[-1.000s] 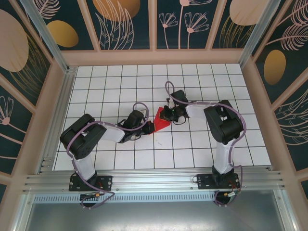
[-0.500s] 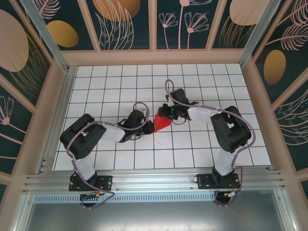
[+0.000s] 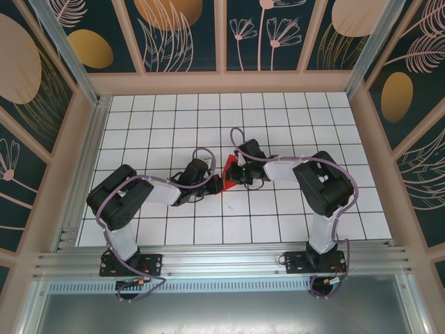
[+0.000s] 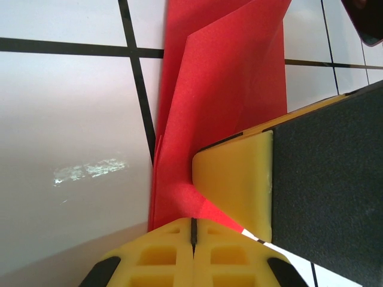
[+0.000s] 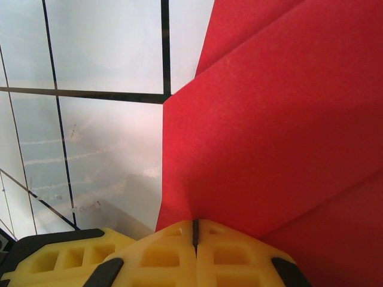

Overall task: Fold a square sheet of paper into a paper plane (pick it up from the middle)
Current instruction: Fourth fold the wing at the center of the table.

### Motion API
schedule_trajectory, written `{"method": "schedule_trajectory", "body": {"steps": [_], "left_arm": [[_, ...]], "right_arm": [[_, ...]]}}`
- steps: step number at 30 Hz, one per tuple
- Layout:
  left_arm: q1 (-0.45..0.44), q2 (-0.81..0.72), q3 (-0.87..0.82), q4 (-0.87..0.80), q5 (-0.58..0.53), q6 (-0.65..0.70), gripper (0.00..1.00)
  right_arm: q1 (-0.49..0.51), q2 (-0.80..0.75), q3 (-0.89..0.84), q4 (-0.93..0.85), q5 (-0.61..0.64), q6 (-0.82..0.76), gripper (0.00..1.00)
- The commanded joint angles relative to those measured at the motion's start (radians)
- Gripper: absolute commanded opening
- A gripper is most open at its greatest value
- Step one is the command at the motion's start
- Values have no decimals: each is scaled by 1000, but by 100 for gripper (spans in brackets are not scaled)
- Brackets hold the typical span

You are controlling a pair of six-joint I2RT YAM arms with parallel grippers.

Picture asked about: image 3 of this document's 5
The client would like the grey metal sheet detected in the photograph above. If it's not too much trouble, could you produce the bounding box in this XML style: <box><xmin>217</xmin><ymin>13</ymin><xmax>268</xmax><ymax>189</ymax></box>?
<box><xmin>20</xmin><ymin>274</ymin><xmax>428</xmax><ymax>334</ymax></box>

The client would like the dark panel with pink flowers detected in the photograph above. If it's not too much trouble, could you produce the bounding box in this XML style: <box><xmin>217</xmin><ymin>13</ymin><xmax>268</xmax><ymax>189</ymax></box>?
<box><xmin>225</xmin><ymin>0</ymin><xmax>316</xmax><ymax>73</ymax></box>

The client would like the dark panel with gold circle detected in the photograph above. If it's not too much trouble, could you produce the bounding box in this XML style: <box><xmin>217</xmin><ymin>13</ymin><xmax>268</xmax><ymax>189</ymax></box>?
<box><xmin>124</xmin><ymin>0</ymin><xmax>218</xmax><ymax>74</ymax></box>

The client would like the dark panel, gold oval, feather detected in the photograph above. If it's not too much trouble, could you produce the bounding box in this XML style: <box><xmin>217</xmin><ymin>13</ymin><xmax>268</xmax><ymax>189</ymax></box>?
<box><xmin>364</xmin><ymin>0</ymin><xmax>445</xmax><ymax>152</ymax></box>

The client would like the dark panel with gold oval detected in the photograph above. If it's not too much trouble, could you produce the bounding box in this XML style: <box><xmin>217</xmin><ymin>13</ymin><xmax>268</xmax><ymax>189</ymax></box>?
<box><xmin>41</xmin><ymin>0</ymin><xmax>144</xmax><ymax>74</ymax></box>

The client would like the dark panel with pink leaves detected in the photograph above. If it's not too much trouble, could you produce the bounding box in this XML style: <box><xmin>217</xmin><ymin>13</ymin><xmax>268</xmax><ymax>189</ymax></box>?
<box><xmin>392</xmin><ymin>104</ymin><xmax>445</xmax><ymax>251</ymax></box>

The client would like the dark panel with pink circle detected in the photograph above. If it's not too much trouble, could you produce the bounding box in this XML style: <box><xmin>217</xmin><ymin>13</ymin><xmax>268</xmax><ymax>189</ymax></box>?
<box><xmin>305</xmin><ymin>0</ymin><xmax>383</xmax><ymax>72</ymax></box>

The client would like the dark panel with single flower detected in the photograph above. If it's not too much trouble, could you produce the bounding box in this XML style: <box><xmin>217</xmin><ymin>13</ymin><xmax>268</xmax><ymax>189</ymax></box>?
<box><xmin>0</xmin><ymin>120</ymin><xmax>49</xmax><ymax>253</ymax></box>

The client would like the dark panel, large pink circle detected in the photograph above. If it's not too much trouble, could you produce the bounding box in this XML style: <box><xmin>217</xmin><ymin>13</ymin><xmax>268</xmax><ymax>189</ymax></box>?
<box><xmin>0</xmin><ymin>0</ymin><xmax>77</xmax><ymax>156</ymax></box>

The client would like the aluminium mounting rail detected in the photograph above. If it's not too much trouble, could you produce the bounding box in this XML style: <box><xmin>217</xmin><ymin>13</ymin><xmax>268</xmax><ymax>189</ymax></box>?
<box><xmin>33</xmin><ymin>245</ymin><xmax>416</xmax><ymax>281</ymax></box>

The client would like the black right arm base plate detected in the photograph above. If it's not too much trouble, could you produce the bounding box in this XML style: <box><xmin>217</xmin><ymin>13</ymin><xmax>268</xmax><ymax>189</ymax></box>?
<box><xmin>284</xmin><ymin>250</ymin><xmax>348</xmax><ymax>274</ymax></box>

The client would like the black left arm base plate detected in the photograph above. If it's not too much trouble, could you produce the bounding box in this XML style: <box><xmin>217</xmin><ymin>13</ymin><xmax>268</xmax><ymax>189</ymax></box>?
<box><xmin>99</xmin><ymin>253</ymin><xmax>163</xmax><ymax>278</ymax></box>

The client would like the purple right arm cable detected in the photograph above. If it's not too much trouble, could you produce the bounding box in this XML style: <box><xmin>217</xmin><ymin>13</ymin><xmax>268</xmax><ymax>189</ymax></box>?
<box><xmin>229</xmin><ymin>127</ymin><xmax>359</xmax><ymax>300</ymax></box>

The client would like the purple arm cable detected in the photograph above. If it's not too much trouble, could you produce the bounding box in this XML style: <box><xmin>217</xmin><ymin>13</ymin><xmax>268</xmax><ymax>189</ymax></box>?
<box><xmin>229</xmin><ymin>127</ymin><xmax>359</xmax><ymax>300</ymax></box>
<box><xmin>95</xmin><ymin>148</ymin><xmax>218</xmax><ymax>303</ymax></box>

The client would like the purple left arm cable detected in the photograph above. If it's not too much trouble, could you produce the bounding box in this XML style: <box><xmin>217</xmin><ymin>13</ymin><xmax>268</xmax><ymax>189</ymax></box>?
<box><xmin>95</xmin><ymin>148</ymin><xmax>218</xmax><ymax>303</ymax></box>

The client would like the aluminium side rail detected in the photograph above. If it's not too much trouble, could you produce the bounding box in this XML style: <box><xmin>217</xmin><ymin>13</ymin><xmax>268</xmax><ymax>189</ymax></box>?
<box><xmin>51</xmin><ymin>97</ymin><xmax>112</xmax><ymax>253</ymax></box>

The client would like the perforated cable duct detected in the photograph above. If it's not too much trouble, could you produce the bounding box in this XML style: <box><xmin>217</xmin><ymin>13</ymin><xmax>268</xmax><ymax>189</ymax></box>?
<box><xmin>47</xmin><ymin>280</ymin><xmax>314</xmax><ymax>294</ymax></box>

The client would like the aluminium corner post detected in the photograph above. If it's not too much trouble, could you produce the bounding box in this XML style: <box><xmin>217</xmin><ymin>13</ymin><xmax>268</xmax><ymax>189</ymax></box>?
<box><xmin>343</xmin><ymin>0</ymin><xmax>407</xmax><ymax>102</ymax></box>
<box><xmin>27</xmin><ymin>0</ymin><xmax>102</xmax><ymax>107</ymax></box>

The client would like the aluminium frame upright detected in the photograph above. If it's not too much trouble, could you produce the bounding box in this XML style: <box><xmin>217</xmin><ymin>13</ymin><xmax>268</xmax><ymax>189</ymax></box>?
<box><xmin>15</xmin><ymin>278</ymin><xmax>49</xmax><ymax>334</ymax></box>
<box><xmin>396</xmin><ymin>274</ymin><xmax>434</xmax><ymax>334</ymax></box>

